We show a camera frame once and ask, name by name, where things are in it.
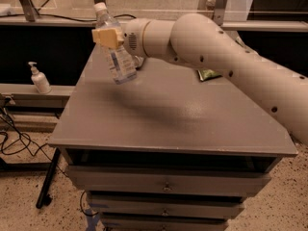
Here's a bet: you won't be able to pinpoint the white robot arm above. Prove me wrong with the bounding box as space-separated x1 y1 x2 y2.
92 13 308 144

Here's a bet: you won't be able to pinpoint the white pump dispenser bottle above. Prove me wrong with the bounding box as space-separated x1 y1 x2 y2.
28 62 51 94

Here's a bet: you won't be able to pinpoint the black floor cables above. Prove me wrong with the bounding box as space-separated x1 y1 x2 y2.
0 94 68 178

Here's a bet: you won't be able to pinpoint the black metal table leg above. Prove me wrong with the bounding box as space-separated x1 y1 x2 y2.
36 149 61 209

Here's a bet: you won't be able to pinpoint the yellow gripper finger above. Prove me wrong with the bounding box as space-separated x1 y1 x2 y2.
91 28 124 49

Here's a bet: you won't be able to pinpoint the silver drink can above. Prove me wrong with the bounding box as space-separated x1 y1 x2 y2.
133 56 144 69

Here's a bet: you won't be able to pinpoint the grey drawer cabinet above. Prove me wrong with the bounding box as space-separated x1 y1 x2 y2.
50 51 297 231

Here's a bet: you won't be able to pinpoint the metal window frame rail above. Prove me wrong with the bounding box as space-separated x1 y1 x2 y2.
0 0 308 33

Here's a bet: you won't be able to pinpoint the blue plastic water bottle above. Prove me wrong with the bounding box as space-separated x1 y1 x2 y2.
94 2 137 84

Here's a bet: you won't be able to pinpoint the green chip bag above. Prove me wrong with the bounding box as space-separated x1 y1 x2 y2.
197 69 220 82

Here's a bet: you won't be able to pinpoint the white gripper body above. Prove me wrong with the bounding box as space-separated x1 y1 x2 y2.
123 18 151 58

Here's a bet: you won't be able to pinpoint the black cable on ledge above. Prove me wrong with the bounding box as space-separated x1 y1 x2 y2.
0 13 137 23

